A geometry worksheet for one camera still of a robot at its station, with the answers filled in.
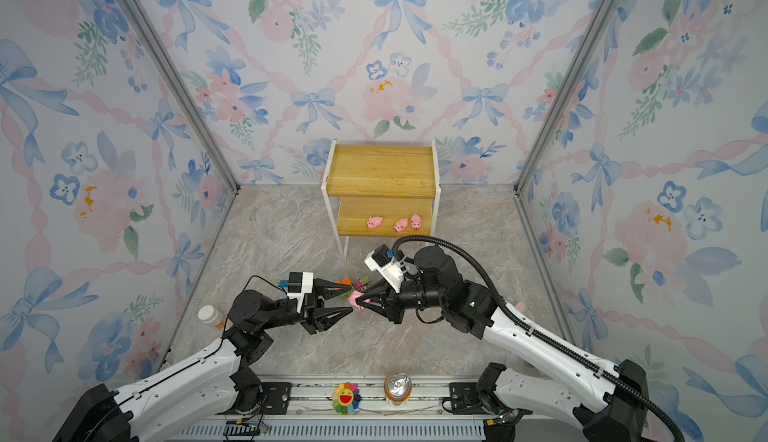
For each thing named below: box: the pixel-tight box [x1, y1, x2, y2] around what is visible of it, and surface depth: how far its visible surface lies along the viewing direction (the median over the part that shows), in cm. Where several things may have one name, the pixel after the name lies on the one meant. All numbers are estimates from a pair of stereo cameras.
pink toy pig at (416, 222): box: [410, 213, 423, 231], surface depth 89 cm
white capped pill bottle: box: [197, 304, 223, 325], surface depth 82 cm
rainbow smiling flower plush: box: [331, 382, 362, 415], surface depth 75 cm
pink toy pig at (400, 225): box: [393, 218, 408, 233], surface depth 88 cm
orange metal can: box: [384, 371, 413, 408], surface depth 68 cm
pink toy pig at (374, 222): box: [366, 216, 383, 229], surface depth 89 cm
